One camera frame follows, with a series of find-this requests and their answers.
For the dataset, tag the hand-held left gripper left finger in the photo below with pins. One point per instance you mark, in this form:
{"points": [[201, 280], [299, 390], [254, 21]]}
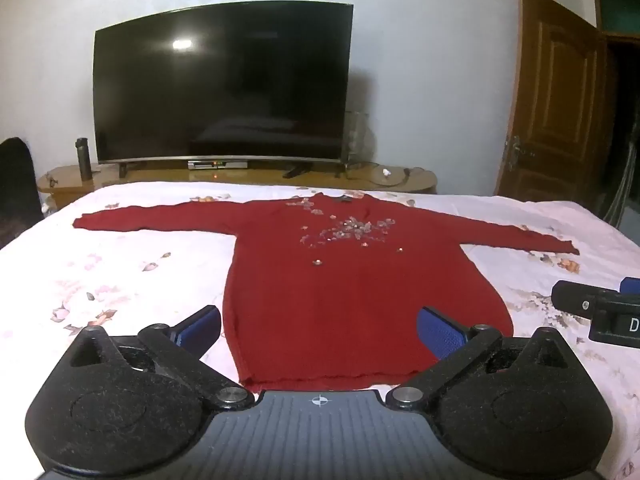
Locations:
{"points": [[201, 331]]}

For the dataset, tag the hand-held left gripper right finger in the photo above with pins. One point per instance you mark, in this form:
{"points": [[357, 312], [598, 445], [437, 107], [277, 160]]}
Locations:
{"points": [[440, 334]]}

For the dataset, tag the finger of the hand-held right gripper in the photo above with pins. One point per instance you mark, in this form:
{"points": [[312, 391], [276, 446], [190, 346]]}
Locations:
{"points": [[631, 285], [572, 297]]}

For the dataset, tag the red beaded sweater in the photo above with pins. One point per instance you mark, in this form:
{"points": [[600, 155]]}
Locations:
{"points": [[350, 290]]}

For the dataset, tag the floral white bed sheet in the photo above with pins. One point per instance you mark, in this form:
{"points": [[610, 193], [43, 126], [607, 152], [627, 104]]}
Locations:
{"points": [[125, 270]]}

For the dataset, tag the wooden television stand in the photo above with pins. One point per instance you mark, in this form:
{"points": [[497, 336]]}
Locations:
{"points": [[150, 180]]}

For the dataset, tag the silver set-top box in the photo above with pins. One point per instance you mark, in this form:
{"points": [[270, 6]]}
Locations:
{"points": [[217, 164]]}

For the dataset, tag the brown wooden door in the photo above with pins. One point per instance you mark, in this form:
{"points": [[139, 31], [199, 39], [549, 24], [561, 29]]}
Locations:
{"points": [[555, 100]]}

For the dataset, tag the dark insulated bottle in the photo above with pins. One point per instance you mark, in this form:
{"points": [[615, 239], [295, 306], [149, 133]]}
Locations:
{"points": [[83, 160]]}

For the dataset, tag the clear container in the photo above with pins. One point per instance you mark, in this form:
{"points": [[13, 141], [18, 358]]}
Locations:
{"points": [[359, 135]]}

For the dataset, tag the black curved television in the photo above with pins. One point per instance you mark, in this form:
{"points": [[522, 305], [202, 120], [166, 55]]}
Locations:
{"points": [[225, 85]]}

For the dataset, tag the green transom window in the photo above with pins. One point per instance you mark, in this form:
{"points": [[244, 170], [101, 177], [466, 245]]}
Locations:
{"points": [[620, 12]]}

